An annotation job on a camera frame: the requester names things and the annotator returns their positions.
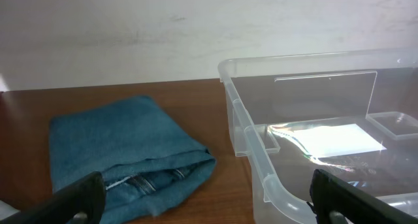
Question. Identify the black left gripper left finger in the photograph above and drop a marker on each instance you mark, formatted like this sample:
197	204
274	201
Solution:
83	201

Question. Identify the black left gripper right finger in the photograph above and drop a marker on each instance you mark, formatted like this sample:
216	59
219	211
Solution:
336	201

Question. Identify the blue denim jeans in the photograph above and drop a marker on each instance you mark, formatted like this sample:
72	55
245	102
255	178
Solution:
149	164

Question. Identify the white label in container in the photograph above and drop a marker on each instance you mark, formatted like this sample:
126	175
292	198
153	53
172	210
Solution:
330	141

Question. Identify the clear plastic storage container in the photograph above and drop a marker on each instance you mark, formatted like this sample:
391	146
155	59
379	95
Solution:
270	97

